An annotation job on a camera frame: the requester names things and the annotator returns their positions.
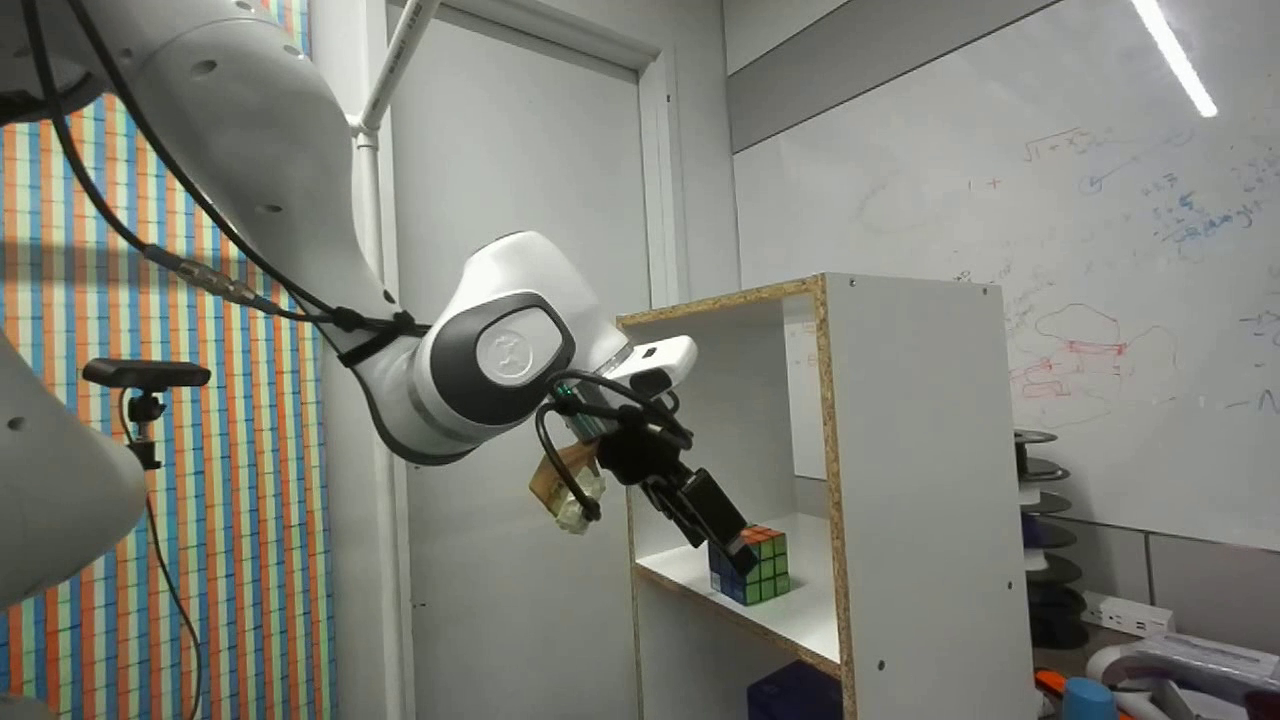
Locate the stack of black spools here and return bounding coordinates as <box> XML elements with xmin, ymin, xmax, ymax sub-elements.
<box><xmin>1011</xmin><ymin>429</ymin><xmax>1094</xmax><ymax>657</ymax></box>

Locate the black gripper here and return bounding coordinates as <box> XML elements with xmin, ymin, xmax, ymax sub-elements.
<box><xmin>583</xmin><ymin>395</ymin><xmax>754</xmax><ymax>550</ymax></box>

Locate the white wooden shelf unit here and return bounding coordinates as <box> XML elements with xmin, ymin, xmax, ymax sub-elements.
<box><xmin>612</xmin><ymin>272</ymin><xmax>1039</xmax><ymax>720</ymax></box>

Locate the grey and white device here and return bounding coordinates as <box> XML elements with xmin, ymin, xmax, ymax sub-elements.
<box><xmin>1085</xmin><ymin>631</ymin><xmax>1280</xmax><ymax>720</ymax></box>

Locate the blue and orange object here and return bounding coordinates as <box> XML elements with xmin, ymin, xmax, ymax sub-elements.
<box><xmin>1035</xmin><ymin>667</ymin><xmax>1122</xmax><ymax>720</ymax></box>

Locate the multicoloured Rubik's cube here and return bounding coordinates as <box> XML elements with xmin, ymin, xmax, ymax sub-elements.
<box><xmin>702</xmin><ymin>525</ymin><xmax>796</xmax><ymax>608</ymax></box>

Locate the dark blue box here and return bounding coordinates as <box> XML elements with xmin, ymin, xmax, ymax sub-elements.
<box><xmin>744</xmin><ymin>659</ymin><xmax>849</xmax><ymax>720</ymax></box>

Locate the white door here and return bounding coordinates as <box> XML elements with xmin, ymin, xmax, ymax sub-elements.
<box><xmin>383</xmin><ymin>0</ymin><xmax>689</xmax><ymax>720</ymax></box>

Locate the black external camera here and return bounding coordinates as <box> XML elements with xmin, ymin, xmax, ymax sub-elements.
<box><xmin>79</xmin><ymin>355</ymin><xmax>216</xmax><ymax>395</ymax></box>

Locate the white power strip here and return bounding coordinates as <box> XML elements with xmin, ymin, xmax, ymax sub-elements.
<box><xmin>1081</xmin><ymin>591</ymin><xmax>1181</xmax><ymax>645</ymax></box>

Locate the colourful striped wall panel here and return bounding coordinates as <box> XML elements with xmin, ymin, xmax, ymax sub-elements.
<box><xmin>0</xmin><ymin>0</ymin><xmax>336</xmax><ymax>720</ymax></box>

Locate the wrist camera on tan mount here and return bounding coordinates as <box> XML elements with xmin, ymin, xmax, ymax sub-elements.
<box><xmin>529</xmin><ymin>435</ymin><xmax>607</xmax><ymax>535</ymax></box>

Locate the white slanted pipe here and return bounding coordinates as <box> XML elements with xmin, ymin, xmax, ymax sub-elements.
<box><xmin>349</xmin><ymin>0</ymin><xmax>442</xmax><ymax>141</ymax></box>

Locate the whiteboard with scribbles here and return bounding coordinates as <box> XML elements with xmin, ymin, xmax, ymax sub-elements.
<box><xmin>727</xmin><ymin>0</ymin><xmax>1280</xmax><ymax>550</ymax></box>

